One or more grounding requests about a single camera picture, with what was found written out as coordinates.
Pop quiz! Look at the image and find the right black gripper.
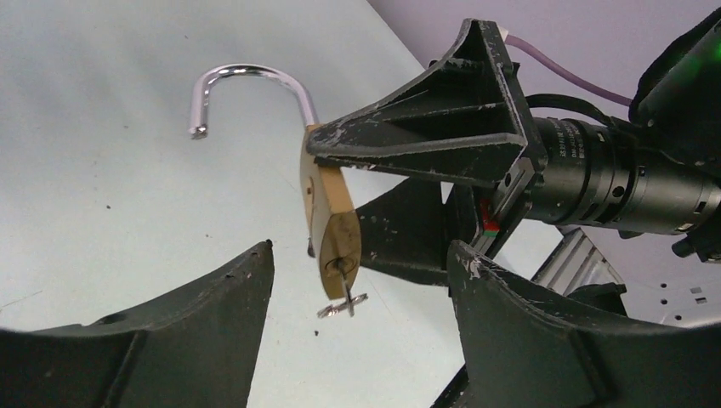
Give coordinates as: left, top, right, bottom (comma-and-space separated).
306, 19, 540, 286

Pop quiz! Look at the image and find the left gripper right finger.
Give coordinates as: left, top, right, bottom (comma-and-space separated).
435, 241, 720, 407

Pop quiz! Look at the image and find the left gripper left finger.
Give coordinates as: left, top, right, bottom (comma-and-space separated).
1, 241, 275, 407

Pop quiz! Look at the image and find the large brass padlock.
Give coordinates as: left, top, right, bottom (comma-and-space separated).
188, 64, 361, 300

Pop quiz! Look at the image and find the silver key of large padlock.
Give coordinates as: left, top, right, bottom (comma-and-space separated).
316, 258, 369, 319

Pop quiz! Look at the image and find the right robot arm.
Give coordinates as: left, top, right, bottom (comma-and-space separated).
305, 11, 720, 286

